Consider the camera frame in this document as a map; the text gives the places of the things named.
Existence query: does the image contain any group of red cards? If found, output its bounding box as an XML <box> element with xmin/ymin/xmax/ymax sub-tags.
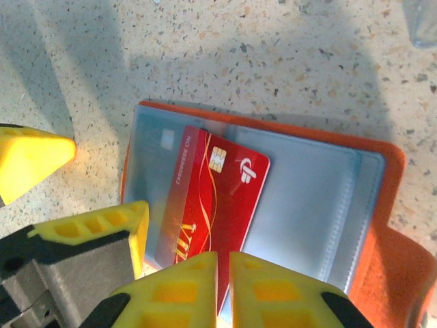
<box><xmin>402</xmin><ymin>0</ymin><xmax>437</xmax><ymax>49</ymax></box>

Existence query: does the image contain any orange card holder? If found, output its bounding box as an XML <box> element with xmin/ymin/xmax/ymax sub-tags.
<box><xmin>119</xmin><ymin>100</ymin><xmax>437</xmax><ymax>328</ymax></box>

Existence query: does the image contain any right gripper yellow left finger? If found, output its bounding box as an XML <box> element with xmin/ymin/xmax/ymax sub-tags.
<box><xmin>79</xmin><ymin>251</ymin><xmax>219</xmax><ymax>328</ymax></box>

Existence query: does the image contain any red credit card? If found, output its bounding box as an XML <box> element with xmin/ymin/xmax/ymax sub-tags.
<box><xmin>154</xmin><ymin>124</ymin><xmax>272</xmax><ymax>317</ymax></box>

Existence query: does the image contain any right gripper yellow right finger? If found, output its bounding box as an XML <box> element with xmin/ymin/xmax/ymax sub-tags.
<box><xmin>229</xmin><ymin>251</ymin><xmax>376</xmax><ymax>328</ymax></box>

